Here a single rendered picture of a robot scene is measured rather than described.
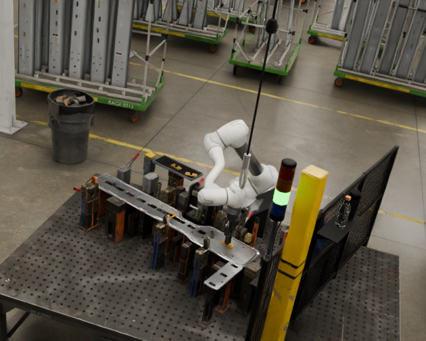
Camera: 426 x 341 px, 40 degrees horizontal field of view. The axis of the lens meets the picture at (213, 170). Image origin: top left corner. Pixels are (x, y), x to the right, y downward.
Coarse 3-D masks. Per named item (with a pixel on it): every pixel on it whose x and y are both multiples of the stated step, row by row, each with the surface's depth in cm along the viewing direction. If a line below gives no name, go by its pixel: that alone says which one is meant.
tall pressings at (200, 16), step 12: (144, 0) 1096; (156, 0) 1084; (168, 0) 1083; (192, 0) 1095; (204, 0) 1065; (144, 12) 1123; (156, 12) 1095; (192, 12) 1110; (204, 12) 1080; (180, 24) 1099; (204, 24) 1108
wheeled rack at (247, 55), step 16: (240, 0) 917; (240, 16) 944; (256, 16) 1106; (288, 32) 922; (240, 48) 952; (272, 48) 1052; (288, 48) 1057; (240, 64) 962; (256, 64) 959; (272, 64) 969; (288, 64) 983
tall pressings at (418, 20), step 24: (360, 0) 953; (384, 0) 942; (408, 0) 951; (360, 24) 968; (384, 24) 950; (408, 24) 982; (360, 48) 1020; (384, 48) 985; (408, 48) 979; (360, 72) 995; (384, 72) 1005; (408, 72) 986
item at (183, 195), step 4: (184, 192) 410; (188, 192) 412; (180, 196) 407; (184, 196) 406; (180, 200) 408; (184, 200) 406; (180, 204) 410; (184, 204) 408; (180, 208) 411; (184, 208) 409; (184, 212) 412; (184, 216) 414; (180, 220) 416; (176, 232) 422; (180, 232) 420
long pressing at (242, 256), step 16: (112, 176) 431; (112, 192) 412; (128, 192) 416; (144, 192) 417; (144, 208) 399; (160, 208) 402; (176, 224) 388; (192, 224) 391; (192, 240) 375; (224, 256) 365; (240, 256) 366; (256, 256) 370
